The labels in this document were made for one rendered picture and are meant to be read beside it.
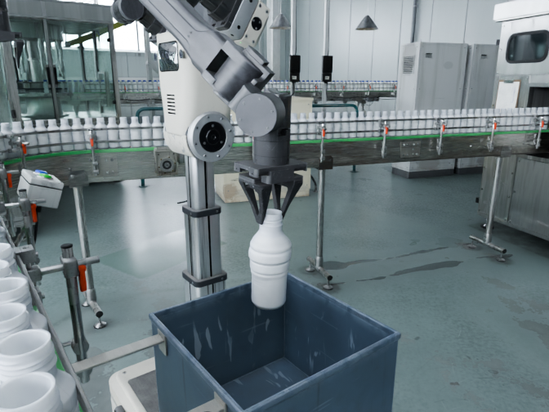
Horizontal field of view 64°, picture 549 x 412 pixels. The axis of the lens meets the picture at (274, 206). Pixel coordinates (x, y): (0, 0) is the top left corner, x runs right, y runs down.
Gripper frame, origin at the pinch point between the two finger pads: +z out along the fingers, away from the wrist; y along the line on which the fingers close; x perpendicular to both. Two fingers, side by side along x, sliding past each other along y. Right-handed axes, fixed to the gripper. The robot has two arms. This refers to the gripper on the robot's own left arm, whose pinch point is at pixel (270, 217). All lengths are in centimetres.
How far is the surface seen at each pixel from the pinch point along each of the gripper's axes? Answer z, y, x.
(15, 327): -2.1, -38.5, -17.6
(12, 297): -2.0, -38.0, -11.7
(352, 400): 26.2, 4.4, -17.3
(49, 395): -3.1, -37.9, -28.9
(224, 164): 30, 90, 170
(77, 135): 12, 15, 196
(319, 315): 24.0, 14.4, 1.8
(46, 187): 7, -22, 66
